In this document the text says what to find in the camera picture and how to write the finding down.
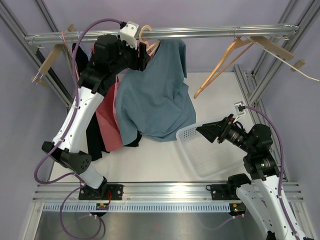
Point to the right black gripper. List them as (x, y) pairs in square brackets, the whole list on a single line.
[(211, 130)]

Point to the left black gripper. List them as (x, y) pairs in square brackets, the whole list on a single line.
[(138, 63)]

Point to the light wooden hanger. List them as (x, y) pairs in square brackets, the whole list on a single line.
[(152, 47)]

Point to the blue t shirt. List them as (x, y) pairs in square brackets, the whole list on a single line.
[(155, 102)]

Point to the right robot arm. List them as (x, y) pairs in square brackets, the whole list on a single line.
[(260, 189)]

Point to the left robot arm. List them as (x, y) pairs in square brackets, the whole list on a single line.
[(110, 56)]

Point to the orange wooden hanger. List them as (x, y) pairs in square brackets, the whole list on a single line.
[(219, 69)]

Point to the dark pink t shirt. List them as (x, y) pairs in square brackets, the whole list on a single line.
[(107, 119)]

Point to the left pale wooden hanger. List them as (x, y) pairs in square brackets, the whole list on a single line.
[(48, 63)]

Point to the pale flat wooden hanger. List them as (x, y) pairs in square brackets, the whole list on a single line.
[(281, 54)]

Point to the white plastic basket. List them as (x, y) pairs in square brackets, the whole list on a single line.
[(208, 160)]

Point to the black garment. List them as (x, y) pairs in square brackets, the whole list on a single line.
[(95, 143)]

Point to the aluminium hanging rail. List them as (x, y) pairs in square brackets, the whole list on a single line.
[(277, 30)]

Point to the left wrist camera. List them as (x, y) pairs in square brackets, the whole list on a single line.
[(128, 33)]

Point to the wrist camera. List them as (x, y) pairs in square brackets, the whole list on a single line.
[(240, 111), (128, 33)]

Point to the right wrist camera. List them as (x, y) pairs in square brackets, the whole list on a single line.
[(240, 111)]

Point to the blue wire hanger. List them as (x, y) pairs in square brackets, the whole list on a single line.
[(82, 47)]

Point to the pink wire hanger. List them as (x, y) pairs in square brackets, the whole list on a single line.
[(70, 55)]

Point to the front aluminium rail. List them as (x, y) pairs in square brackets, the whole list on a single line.
[(137, 192)]

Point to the white cable duct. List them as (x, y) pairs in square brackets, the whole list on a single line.
[(117, 207)]

